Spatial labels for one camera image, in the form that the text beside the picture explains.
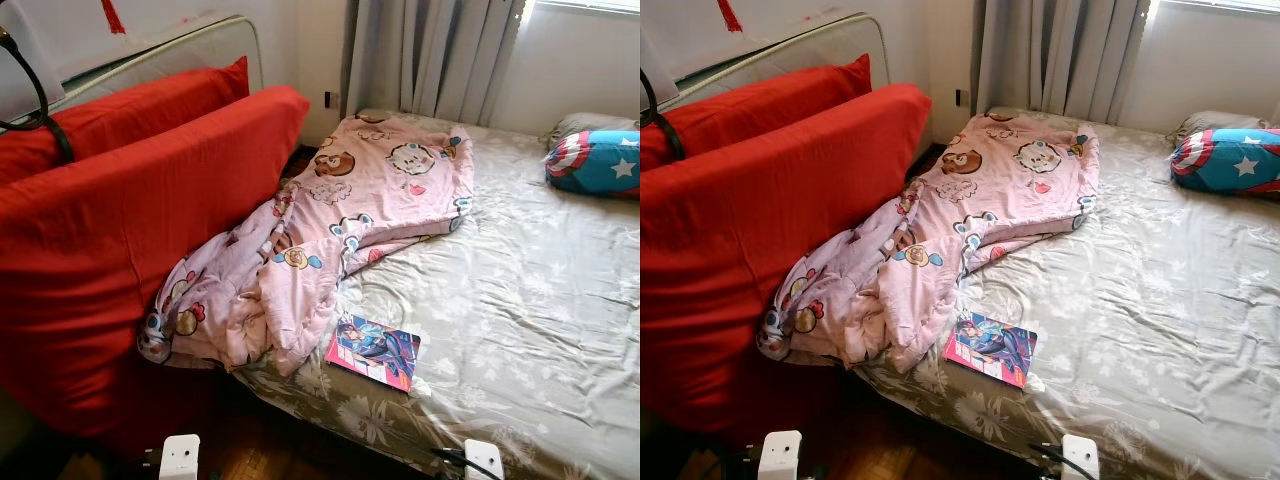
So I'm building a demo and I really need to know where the thin red cushion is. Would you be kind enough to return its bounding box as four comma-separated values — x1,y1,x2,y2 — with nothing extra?
0,57,251,187
640,54,873,171

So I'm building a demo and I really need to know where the grey curtain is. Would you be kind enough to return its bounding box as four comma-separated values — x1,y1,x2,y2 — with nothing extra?
975,0,1156,126
345,0,527,126

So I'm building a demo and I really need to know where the colourful comic book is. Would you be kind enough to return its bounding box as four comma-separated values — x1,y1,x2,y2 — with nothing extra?
325,315,422,393
943,310,1039,389

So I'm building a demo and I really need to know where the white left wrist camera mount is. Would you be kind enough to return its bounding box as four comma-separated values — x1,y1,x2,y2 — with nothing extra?
757,430,804,480
160,434,201,480

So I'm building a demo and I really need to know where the thin black cable loop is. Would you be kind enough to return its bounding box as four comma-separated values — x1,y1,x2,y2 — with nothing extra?
640,70,667,127
0,25,51,131

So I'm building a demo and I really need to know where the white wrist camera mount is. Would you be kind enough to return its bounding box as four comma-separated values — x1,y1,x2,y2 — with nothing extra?
757,430,804,480
160,434,201,480
1060,434,1101,480
463,440,504,480

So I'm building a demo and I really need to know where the pink cartoon print blanket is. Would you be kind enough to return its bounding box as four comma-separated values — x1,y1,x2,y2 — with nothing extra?
138,113,475,378
757,112,1101,373

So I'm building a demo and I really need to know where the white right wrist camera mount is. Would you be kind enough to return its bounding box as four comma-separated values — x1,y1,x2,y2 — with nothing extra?
1060,434,1101,480
463,440,504,480

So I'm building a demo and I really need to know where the large red cushion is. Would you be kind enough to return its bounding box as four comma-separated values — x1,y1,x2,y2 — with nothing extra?
640,83,933,436
0,85,312,441

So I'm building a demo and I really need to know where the blue star shield pillow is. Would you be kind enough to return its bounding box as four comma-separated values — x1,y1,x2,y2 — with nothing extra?
545,128,641,198
1170,127,1280,196

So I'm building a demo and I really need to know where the grey pillow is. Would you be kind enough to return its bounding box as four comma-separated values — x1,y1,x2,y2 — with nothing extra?
545,112,641,151
1168,110,1271,149

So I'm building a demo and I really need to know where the window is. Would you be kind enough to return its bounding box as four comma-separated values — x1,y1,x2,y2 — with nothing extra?
1160,0,1280,15
535,0,641,14

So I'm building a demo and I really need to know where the bed with grey floral sheet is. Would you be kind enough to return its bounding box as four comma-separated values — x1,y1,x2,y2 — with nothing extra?
230,108,641,480
855,107,1280,480

